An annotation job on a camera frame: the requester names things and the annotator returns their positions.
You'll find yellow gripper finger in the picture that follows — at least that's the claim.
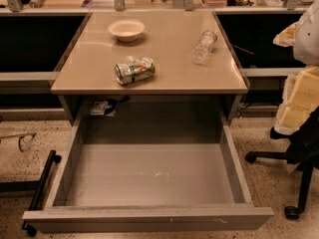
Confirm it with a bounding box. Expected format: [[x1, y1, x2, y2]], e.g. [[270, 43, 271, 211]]
[[273, 23, 296, 47], [278, 67, 319, 128]]

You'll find crushed green 7up can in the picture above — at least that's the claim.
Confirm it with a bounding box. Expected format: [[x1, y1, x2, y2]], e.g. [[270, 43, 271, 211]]
[[114, 57, 156, 86]]

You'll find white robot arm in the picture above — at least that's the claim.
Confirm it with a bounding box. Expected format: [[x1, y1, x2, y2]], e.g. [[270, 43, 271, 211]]
[[273, 0, 319, 135]]

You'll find open grey top drawer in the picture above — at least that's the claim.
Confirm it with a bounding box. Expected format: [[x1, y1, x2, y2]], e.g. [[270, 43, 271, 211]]
[[23, 104, 273, 233]]

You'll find grey cabinet with tan top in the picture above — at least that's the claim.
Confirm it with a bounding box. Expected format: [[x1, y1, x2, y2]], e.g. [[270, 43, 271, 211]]
[[51, 10, 247, 120]]

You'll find black office chair base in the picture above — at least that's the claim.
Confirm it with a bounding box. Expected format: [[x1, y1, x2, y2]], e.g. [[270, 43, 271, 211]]
[[245, 108, 319, 220]]

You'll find clear plastic water bottle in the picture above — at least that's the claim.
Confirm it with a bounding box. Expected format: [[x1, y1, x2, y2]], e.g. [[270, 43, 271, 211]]
[[192, 31, 217, 65]]

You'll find white paper bowl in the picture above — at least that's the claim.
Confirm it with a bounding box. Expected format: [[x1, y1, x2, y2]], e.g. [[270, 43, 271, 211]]
[[108, 19, 145, 43]]

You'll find white tag inside cabinet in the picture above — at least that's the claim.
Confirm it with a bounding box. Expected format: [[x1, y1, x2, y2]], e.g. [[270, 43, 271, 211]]
[[91, 101, 108, 116]]

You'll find black drawer handle bar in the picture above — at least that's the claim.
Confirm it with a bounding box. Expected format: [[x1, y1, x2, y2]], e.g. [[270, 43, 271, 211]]
[[22, 150, 62, 237]]

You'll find metal wire floor stand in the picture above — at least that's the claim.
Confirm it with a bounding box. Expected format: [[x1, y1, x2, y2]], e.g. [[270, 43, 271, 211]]
[[0, 132, 36, 152]]

